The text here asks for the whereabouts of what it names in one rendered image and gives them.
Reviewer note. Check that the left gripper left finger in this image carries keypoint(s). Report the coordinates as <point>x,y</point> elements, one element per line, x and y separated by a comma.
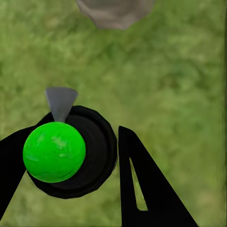
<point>12,167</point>

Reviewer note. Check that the tree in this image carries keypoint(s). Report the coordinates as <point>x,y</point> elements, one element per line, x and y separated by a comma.
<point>115,14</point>

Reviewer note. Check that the pesticide atomizer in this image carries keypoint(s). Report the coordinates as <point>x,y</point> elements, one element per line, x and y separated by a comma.
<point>73,150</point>

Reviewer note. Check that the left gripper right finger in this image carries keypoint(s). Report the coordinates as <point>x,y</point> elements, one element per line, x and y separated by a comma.
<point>165,209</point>

